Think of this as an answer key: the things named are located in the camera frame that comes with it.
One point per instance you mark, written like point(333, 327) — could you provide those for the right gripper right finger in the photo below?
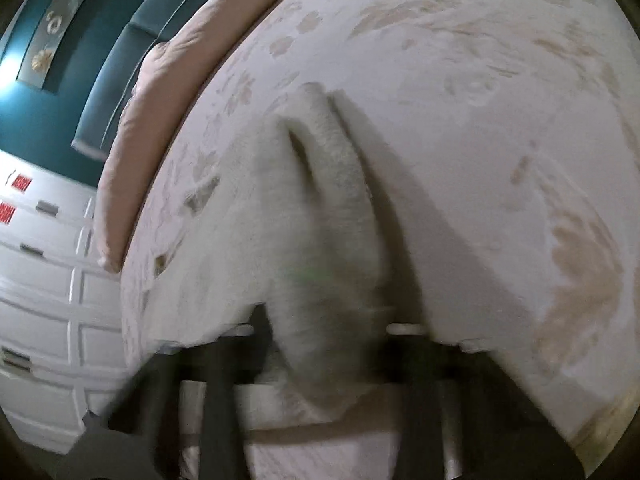
point(499, 433)

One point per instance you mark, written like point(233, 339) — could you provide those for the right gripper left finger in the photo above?
point(139, 434)

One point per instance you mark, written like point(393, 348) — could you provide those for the beige knitted garment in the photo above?
point(291, 221)

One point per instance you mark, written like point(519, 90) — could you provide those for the white panelled wardrobe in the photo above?
point(62, 353)

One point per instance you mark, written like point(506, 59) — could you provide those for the floral beige bedspread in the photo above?
point(504, 137)

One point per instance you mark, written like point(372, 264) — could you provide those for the pink rolled duvet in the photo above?
point(170, 77)

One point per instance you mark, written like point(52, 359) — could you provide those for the teal upholstered headboard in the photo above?
point(154, 22)

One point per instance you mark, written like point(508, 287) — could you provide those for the framed floral wall picture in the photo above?
point(45, 41)

